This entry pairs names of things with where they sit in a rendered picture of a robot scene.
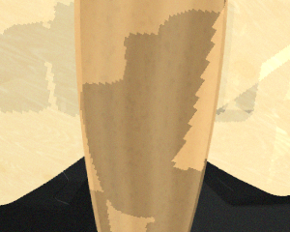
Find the light brown wooden rail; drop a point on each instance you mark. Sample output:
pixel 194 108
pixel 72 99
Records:
pixel 147 73

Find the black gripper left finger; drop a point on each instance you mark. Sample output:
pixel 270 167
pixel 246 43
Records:
pixel 61 205

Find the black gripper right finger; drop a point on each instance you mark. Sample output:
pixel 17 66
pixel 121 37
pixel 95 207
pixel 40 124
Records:
pixel 227 204

